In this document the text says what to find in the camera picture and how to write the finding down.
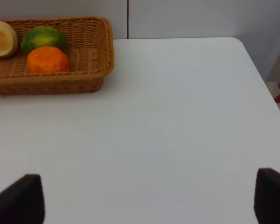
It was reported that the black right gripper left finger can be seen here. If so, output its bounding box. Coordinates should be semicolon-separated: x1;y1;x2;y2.
0;174;45;224

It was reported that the green lime toy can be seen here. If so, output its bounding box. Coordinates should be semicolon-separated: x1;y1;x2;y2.
21;26;67;54

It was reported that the orange tangerine toy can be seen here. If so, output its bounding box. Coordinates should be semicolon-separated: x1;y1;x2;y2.
27;46;70;73

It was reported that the red yellow peach toy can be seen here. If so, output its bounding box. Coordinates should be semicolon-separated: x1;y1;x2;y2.
0;21;18;57

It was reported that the light orange wicker basket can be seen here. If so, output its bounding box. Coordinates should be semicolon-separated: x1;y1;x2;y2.
0;16;114;96

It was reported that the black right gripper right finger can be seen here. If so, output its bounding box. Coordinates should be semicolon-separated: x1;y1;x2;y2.
254;168;280;224

